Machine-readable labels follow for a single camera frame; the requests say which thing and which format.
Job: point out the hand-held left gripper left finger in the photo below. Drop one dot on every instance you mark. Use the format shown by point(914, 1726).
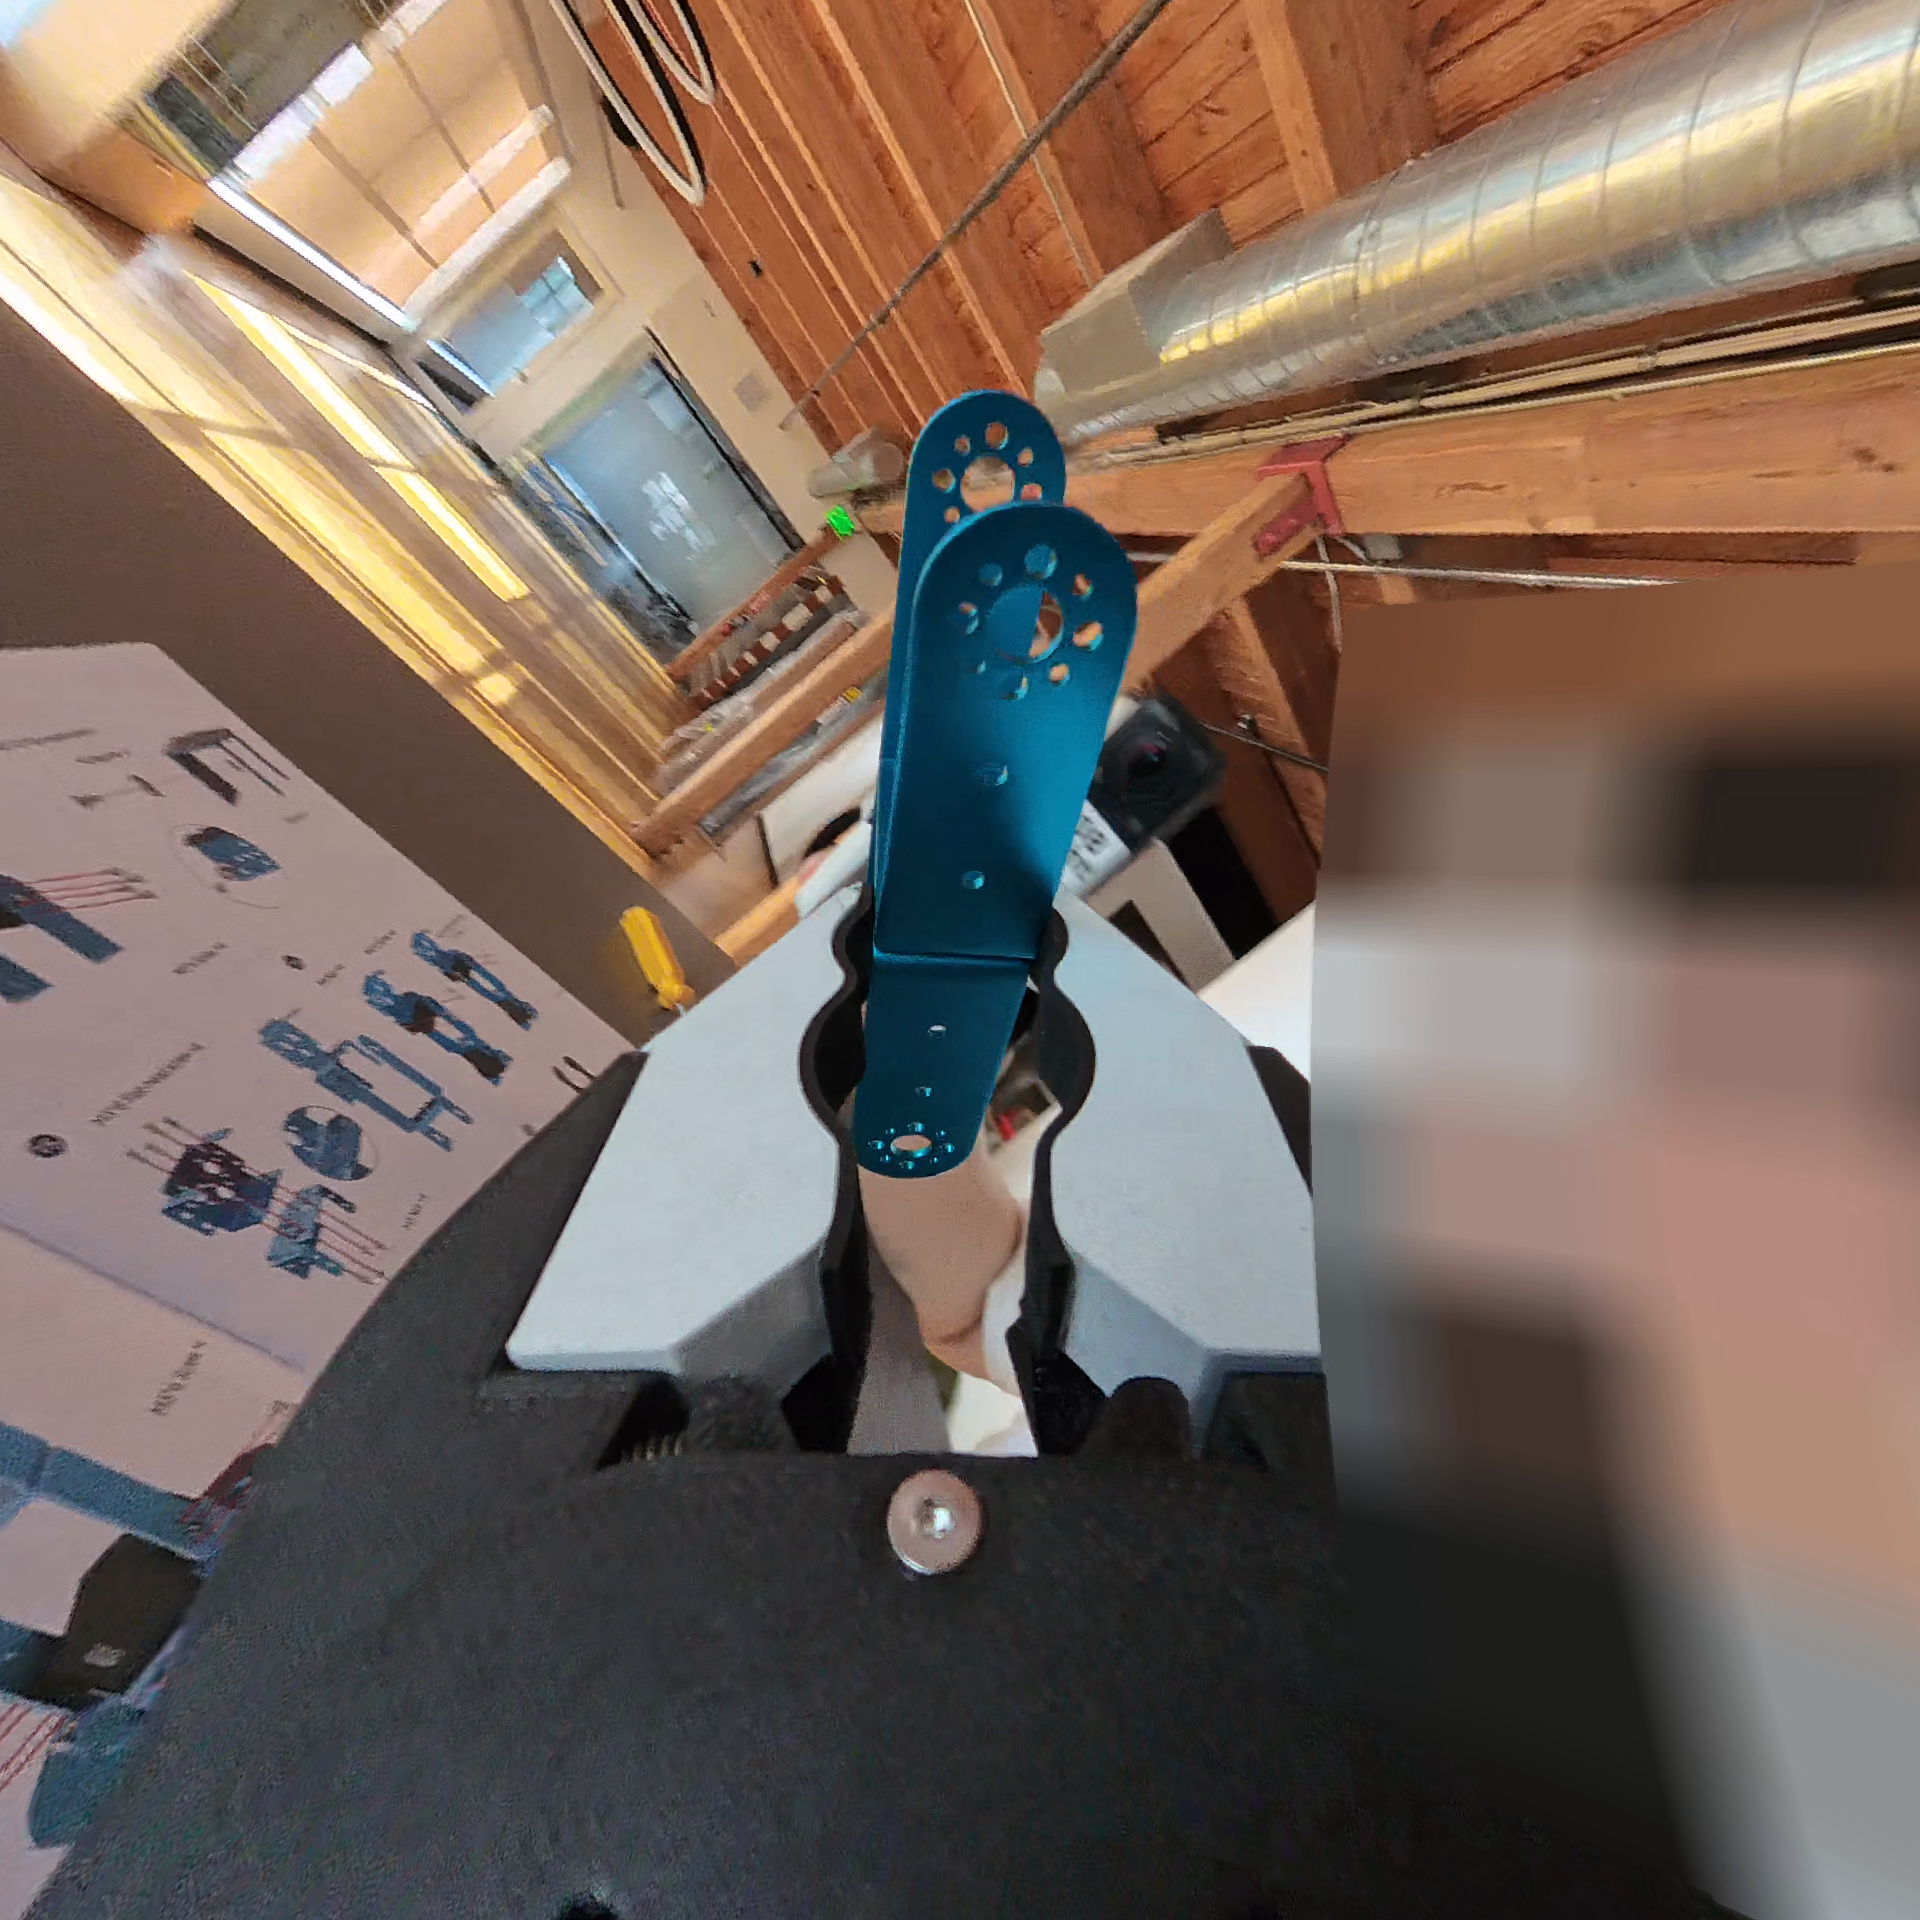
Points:
point(689, 1186)

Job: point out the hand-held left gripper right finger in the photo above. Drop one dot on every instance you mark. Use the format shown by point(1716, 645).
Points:
point(1187, 1170)

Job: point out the blue metal U-shaped bracket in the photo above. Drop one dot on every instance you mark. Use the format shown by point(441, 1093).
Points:
point(998, 780)

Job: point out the person's right hand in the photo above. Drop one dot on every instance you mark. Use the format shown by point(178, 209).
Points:
point(963, 1258)

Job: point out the printed assembly instruction sheet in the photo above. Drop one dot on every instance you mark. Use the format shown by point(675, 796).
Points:
point(228, 975)

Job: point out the wooden ceiling beam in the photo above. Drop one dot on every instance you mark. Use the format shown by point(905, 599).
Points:
point(1574, 466)

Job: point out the glass door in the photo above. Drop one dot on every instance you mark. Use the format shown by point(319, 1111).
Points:
point(659, 482)

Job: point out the red metal beam bracket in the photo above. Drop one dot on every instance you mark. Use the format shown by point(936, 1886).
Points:
point(1301, 489)

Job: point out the silver ventilation duct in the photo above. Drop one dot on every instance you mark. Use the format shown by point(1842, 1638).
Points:
point(1502, 255)

